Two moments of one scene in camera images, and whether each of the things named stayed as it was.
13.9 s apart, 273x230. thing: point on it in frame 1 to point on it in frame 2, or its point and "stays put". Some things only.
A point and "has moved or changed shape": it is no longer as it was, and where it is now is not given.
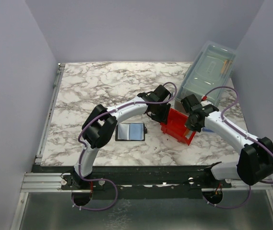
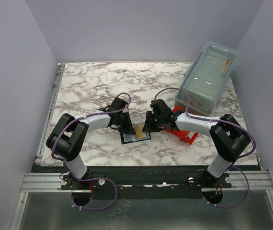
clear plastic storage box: (207, 74) stays put
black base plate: (138, 182) stays put
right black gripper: (197, 128) to (148, 126)
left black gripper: (161, 118) to (128, 129)
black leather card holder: (130, 132) has moved or changed shape
